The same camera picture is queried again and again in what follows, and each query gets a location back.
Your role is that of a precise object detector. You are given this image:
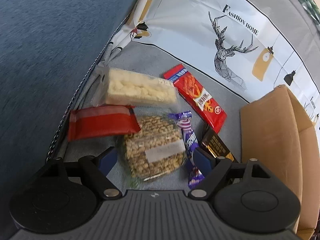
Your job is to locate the clear white rice cracker packet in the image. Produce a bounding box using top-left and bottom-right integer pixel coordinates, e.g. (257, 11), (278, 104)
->
(91, 66), (180, 108)

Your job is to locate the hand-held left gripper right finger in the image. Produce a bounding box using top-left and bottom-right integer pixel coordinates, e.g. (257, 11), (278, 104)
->
(187, 147), (272, 200)

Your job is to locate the brown cardboard box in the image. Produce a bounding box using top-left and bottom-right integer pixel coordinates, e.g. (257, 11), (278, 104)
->
(239, 85), (320, 240)

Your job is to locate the red snack stick packet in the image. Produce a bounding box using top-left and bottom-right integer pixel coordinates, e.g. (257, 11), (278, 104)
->
(163, 64), (228, 134)

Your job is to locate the green checkered cloth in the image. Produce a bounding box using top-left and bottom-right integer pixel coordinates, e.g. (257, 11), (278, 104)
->
(285, 0), (320, 24)

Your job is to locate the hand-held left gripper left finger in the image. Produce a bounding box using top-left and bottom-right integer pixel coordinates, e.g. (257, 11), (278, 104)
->
(46, 147), (123, 200)

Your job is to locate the dark red wrapper packet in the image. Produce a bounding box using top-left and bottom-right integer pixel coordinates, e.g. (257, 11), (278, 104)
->
(67, 105), (142, 142)

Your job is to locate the deer print white pillow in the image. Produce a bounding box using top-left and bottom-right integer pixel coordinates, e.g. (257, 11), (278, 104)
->
(100, 0), (320, 133)

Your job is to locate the clear peanut brittle packet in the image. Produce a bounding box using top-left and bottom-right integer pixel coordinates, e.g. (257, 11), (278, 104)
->
(117, 107), (188, 183)

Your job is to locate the purple candy wrapper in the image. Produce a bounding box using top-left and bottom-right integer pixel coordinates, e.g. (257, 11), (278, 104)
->
(167, 110), (205, 190)

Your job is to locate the black gold snack packet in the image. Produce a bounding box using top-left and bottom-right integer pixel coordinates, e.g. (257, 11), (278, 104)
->
(200, 125), (239, 164)

